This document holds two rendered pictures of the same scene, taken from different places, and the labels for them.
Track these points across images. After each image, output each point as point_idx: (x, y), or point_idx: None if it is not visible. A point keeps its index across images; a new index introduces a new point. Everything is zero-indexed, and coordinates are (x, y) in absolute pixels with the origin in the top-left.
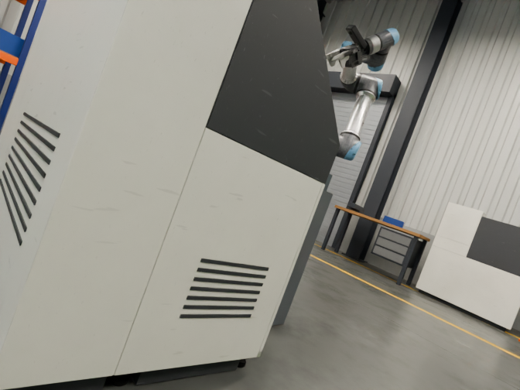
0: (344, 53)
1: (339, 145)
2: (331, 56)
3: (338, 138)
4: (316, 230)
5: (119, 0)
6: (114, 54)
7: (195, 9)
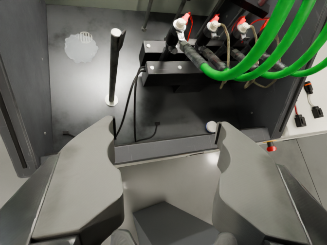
0: (49, 158)
1: (17, 174)
2: (220, 168)
3: (13, 165)
4: None
5: None
6: None
7: None
